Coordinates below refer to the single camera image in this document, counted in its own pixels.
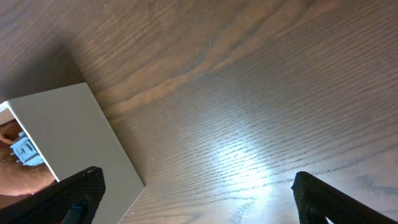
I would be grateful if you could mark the brown plush toy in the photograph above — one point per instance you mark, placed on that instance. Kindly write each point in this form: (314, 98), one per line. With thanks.
(17, 179)

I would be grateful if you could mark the yellow grey toy truck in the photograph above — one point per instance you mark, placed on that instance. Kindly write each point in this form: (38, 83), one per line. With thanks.
(25, 150)

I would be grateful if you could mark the white cardboard box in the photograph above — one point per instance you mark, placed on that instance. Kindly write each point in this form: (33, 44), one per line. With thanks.
(71, 133)

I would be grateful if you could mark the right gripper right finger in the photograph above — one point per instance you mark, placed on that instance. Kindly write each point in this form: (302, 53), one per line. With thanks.
(318, 202)

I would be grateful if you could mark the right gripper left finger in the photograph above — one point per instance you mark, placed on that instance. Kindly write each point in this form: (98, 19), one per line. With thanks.
(72, 200)

